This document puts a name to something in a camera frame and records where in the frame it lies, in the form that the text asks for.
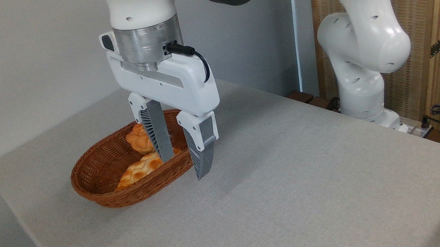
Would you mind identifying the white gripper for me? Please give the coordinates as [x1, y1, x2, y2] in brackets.
[99, 18, 230, 191]

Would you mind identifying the round bread roll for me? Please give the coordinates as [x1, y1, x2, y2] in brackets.
[124, 121, 156, 157]

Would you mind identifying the long braided bread loaf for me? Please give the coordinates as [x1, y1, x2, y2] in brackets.
[112, 147, 186, 191]

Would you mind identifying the brown wicker oval basket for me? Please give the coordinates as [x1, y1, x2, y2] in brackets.
[64, 107, 198, 214]

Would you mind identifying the brown wooden slat platform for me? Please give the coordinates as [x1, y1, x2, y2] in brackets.
[286, 85, 342, 120]

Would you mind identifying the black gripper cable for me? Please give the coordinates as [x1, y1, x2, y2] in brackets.
[165, 38, 212, 87]

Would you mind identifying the white vertical wall trim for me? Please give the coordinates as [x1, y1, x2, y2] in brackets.
[288, 0, 311, 97]

